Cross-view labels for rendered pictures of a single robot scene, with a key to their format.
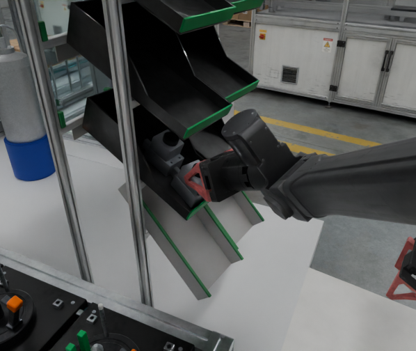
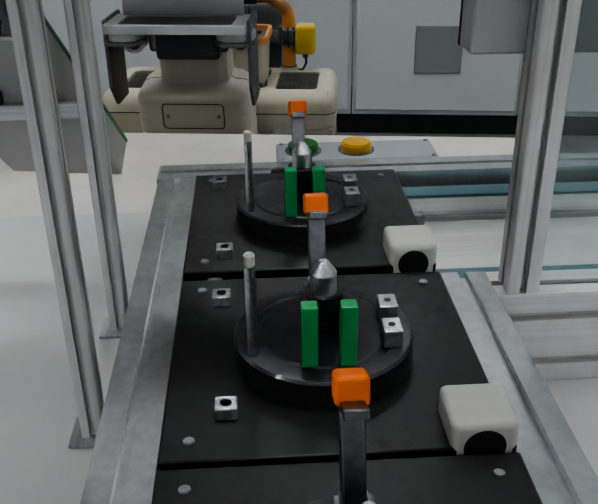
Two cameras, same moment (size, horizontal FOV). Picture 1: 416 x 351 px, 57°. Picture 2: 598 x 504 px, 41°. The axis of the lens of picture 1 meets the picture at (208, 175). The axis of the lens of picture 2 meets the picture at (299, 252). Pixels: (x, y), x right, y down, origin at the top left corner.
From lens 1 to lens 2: 1.19 m
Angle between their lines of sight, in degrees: 96
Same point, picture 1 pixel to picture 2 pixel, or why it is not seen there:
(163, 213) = (6, 92)
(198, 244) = (22, 137)
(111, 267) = not seen: outside the picture
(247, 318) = not seen: hidden behind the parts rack
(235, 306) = (42, 259)
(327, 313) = (21, 196)
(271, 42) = not seen: outside the picture
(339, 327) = not seen: hidden behind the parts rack
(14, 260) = (113, 486)
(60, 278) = (139, 355)
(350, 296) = not seen: outside the picture
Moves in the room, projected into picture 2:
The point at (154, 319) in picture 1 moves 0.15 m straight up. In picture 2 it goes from (166, 227) to (153, 92)
